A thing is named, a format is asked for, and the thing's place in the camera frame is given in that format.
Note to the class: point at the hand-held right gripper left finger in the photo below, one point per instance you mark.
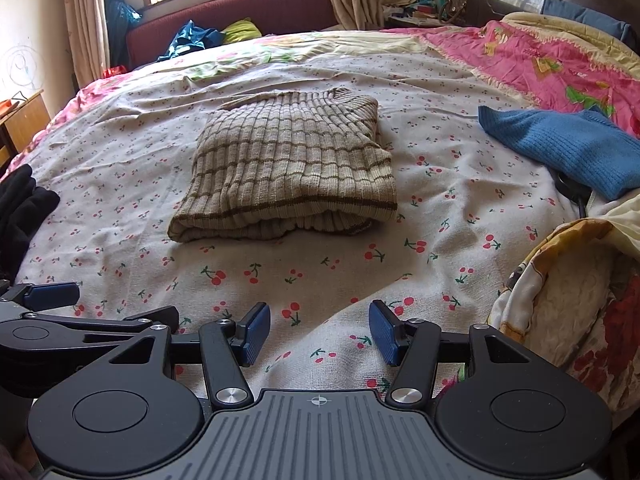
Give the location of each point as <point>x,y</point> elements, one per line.
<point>256,334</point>

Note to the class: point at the beige brown striped knit sweater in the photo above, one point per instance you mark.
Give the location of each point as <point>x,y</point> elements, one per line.
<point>290,160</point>

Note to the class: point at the maroon upholstered bench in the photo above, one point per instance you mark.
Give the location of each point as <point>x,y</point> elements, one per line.
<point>260,5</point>

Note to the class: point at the blue knit sweater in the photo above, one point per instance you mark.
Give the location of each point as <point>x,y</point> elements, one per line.
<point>565,145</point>

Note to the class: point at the wooden side desk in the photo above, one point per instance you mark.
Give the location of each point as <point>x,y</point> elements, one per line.
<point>25,120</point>

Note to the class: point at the blue pillow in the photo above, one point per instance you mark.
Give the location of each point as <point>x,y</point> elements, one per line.
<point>585,15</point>

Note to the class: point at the brown handbag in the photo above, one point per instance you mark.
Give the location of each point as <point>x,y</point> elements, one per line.
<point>454,7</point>

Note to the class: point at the pink floral quilt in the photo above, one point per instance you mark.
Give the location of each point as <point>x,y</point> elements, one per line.
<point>540,60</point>

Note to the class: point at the pile of nightstand clutter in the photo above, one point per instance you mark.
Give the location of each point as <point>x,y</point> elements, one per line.
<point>410,6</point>

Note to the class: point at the cream floral blanket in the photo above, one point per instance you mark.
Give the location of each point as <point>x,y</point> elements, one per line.
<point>575,285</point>

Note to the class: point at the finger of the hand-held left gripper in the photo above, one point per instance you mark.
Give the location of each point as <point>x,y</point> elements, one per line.
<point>125,321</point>
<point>52,294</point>

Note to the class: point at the blue crumpled garment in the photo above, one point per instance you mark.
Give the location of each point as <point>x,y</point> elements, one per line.
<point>192,37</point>

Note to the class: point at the black cloth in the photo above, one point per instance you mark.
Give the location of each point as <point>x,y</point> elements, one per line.
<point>22,210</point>

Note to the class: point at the yellow-green cloth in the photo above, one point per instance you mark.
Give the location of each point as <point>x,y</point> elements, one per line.
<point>242,31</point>

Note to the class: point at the blue plastic bag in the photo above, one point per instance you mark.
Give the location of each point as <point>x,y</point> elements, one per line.
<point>120,25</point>

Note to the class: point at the cream fuzzy blanket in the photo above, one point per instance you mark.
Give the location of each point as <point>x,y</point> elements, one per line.
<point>560,30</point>

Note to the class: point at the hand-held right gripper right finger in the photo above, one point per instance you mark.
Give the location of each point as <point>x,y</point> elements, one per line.
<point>384,332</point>

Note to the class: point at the red packet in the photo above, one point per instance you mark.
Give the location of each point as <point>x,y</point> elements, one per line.
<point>114,71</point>

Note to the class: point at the white cherry print bed sheet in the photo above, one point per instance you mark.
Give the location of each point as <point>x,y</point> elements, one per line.
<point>150,200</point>

